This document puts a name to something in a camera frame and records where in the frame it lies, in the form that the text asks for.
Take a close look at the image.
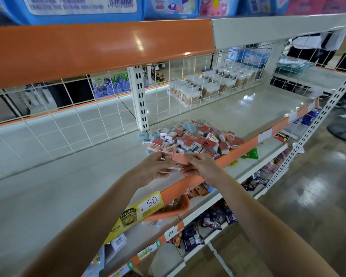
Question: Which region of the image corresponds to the person's right hand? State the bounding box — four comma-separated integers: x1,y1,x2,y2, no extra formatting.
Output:
179,152,231,191

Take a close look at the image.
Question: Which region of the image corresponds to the person's left hand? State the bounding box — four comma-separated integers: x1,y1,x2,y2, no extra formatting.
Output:
126,152,176,189

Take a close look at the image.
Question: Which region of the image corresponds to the red white small box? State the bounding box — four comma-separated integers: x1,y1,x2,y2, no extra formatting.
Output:
168,150,192,166

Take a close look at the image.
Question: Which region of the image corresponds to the pile of mixed erasers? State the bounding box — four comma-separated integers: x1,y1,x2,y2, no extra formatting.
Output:
137,118,246,165

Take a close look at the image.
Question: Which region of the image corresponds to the person's right forearm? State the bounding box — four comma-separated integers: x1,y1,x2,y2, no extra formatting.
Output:
213,176,341,277

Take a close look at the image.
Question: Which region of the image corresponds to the person's left forearm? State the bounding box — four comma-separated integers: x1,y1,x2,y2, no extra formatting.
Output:
20,173,142,277

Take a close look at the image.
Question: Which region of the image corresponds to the white orange metal shelf unit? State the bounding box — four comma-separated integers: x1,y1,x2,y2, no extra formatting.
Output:
0,14,346,277

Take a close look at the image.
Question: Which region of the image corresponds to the orange plastic basket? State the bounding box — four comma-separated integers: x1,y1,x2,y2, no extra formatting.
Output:
141,193,191,223

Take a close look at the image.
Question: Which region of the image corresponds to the green packet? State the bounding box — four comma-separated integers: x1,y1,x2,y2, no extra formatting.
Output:
242,147,259,160

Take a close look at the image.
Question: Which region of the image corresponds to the yellow price label strip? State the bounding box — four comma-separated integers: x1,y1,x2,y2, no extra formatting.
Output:
103,190,165,246

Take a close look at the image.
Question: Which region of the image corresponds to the row of dark snack packets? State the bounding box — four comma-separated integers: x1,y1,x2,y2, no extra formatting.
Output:
170,147,289,252

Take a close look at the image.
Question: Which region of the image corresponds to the row of blue packages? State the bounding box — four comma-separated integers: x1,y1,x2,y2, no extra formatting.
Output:
0,0,289,25

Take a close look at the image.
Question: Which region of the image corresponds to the white wire grid panel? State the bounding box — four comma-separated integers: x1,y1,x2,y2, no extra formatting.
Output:
0,40,289,182

